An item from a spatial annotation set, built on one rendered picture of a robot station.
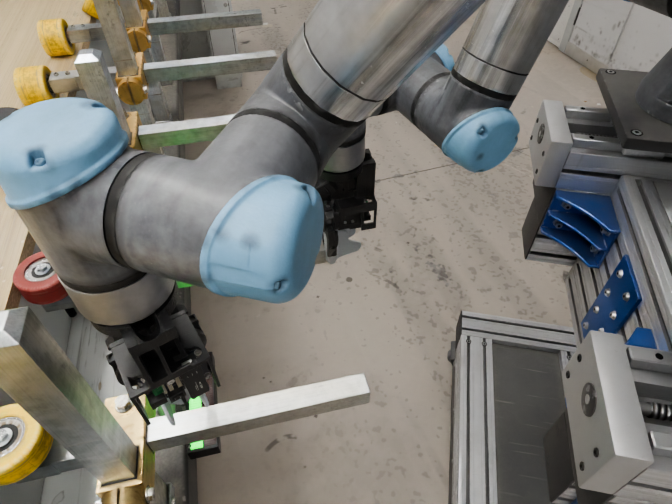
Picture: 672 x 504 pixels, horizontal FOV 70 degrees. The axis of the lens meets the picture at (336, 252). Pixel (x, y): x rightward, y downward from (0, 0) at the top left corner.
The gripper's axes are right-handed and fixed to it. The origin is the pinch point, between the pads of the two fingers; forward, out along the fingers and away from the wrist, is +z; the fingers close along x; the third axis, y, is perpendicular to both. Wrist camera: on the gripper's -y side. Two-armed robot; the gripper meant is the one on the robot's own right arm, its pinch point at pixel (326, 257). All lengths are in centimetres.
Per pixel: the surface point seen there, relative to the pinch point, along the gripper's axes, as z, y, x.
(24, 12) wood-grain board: -8, -65, 106
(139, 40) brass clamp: -13, -30, 66
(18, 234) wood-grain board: -8.3, -46.8, 9.0
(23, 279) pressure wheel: -8.9, -43.8, -1.7
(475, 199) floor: 84, 88, 94
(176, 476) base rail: 11.9, -28.2, -25.6
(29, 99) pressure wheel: -12, -51, 46
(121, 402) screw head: -5.2, -30.4, -21.9
